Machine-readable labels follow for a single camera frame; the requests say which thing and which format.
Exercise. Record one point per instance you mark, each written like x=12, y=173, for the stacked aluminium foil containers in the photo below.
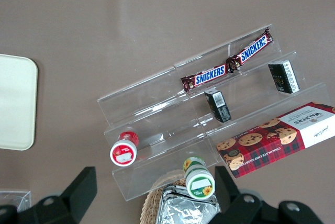
x=183, y=209

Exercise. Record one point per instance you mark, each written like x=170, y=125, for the oval light wicker basket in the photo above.
x=150, y=205

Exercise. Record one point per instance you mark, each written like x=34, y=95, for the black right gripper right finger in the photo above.
x=235, y=205

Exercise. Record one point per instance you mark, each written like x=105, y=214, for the green lid small cup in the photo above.
x=200, y=185

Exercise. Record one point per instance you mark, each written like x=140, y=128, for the red tartan cookie box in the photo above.
x=274, y=140

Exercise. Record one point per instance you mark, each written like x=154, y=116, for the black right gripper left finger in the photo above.
x=73, y=200

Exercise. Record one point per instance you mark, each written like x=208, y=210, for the clear acrylic bottle rack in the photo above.
x=15, y=198

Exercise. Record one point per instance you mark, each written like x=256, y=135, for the small black box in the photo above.
x=218, y=105
x=285, y=76

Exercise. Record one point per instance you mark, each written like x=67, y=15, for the red lid small cup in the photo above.
x=123, y=153

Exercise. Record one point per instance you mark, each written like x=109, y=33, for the cream rectangular plastic tray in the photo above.
x=15, y=103

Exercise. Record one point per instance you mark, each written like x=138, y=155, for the clear acrylic stepped display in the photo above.
x=157, y=119

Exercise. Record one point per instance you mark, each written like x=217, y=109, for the Snickers chocolate bar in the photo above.
x=254, y=48
x=208, y=76

